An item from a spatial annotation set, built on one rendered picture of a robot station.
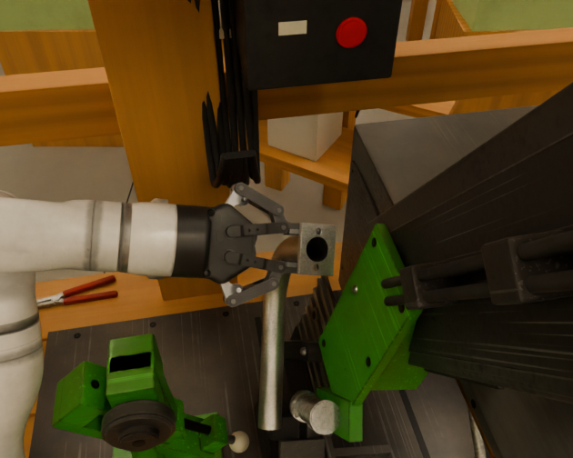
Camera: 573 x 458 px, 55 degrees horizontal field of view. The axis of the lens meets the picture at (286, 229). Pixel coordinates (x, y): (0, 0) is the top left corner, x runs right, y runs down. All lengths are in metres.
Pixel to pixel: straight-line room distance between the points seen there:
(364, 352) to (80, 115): 0.54
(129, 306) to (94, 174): 1.86
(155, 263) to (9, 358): 0.16
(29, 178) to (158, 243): 2.42
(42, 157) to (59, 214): 2.53
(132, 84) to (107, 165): 2.15
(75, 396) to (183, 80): 0.40
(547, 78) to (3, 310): 0.88
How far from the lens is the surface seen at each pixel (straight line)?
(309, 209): 2.50
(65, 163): 2.98
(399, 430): 0.87
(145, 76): 0.74
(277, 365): 0.72
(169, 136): 0.79
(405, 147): 0.75
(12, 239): 0.53
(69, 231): 0.54
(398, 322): 0.53
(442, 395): 0.91
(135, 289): 1.06
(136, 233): 0.54
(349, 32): 0.62
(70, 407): 0.64
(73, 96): 0.87
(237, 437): 0.78
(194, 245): 0.54
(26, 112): 0.89
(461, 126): 0.81
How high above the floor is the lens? 1.67
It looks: 44 degrees down
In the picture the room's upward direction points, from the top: straight up
